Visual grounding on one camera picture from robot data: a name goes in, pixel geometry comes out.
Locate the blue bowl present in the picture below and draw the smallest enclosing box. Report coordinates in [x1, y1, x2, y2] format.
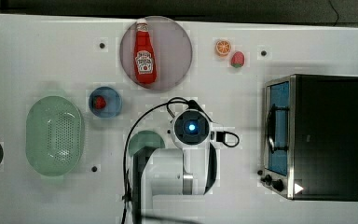
[89, 87, 122, 119]

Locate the orange slice toy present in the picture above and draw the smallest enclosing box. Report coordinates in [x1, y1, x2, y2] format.
[215, 40, 231, 57]

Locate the green colander basket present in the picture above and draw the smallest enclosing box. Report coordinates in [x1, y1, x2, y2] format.
[25, 96, 84, 176]

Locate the grey round plate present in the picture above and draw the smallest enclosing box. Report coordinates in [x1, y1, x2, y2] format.
[119, 16, 193, 91]

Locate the silver toaster oven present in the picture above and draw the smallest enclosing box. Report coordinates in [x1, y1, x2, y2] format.
[258, 74, 358, 202]

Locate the red ketchup bottle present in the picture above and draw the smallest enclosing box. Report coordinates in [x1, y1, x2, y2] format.
[133, 19, 157, 84]

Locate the pink strawberry toy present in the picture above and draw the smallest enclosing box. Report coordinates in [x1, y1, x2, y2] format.
[230, 51, 245, 68]

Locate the small red strawberry toy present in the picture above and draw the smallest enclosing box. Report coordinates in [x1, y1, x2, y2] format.
[92, 95, 106, 110]

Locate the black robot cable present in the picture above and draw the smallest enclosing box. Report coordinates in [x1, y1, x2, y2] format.
[120, 96, 241, 224]

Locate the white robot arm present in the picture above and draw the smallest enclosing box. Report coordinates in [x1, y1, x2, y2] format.
[130, 107, 218, 224]

